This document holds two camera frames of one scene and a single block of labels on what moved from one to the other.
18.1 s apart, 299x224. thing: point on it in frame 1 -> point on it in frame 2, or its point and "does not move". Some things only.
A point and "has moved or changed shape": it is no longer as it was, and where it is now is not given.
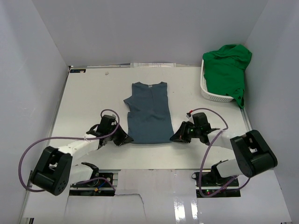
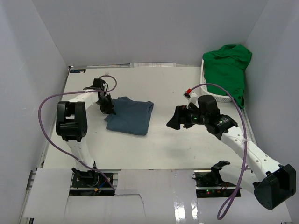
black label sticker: x=78 y=71 does not move
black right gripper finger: x=180 y=134 -> x=181 y=117
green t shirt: x=224 y=71 does not move
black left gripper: x=123 y=137 -> x=108 y=109
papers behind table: x=153 y=65 does not move
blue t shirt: x=149 y=121 has moved or changed shape
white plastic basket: x=207 y=94 does not move
